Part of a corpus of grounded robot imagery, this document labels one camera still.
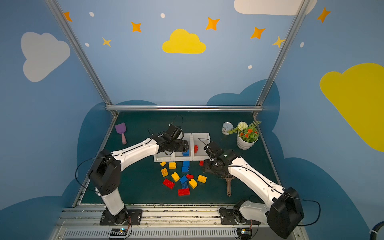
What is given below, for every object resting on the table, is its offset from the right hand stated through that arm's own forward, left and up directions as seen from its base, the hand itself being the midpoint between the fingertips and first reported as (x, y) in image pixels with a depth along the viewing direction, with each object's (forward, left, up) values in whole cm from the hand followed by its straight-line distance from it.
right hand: (209, 168), depth 80 cm
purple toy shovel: (+33, +65, -10) cm, 74 cm away
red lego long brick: (-7, +23, -9) cm, 25 cm away
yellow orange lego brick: (-1, +26, -7) cm, 27 cm away
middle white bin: (+11, +13, -8) cm, 19 cm away
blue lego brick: (+6, +14, -9) cm, 17 cm away
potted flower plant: (+21, -23, +5) cm, 32 cm away
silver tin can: (+36, -14, -7) cm, 39 cm away
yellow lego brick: (-2, +19, -9) cm, 21 cm away
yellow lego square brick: (+4, +22, -9) cm, 24 cm away
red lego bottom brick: (-10, +12, -10) cm, 19 cm away
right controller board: (-27, -18, -14) cm, 36 cm away
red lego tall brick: (+17, +8, -8) cm, 21 cm away
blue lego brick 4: (-6, +13, -12) cm, 19 cm away
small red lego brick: (-2, +10, -9) cm, 14 cm away
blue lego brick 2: (+13, +14, -9) cm, 21 cm away
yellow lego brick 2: (-2, +4, -12) cm, 12 cm away
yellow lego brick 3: (-6, +9, -9) cm, 14 cm away
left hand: (+14, +15, 0) cm, 20 cm away
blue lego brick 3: (-4, +14, -10) cm, 18 cm away
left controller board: (-30, +44, -13) cm, 55 cm away
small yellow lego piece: (+6, +28, -10) cm, 31 cm away
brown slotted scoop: (0, -13, -12) cm, 17 cm away
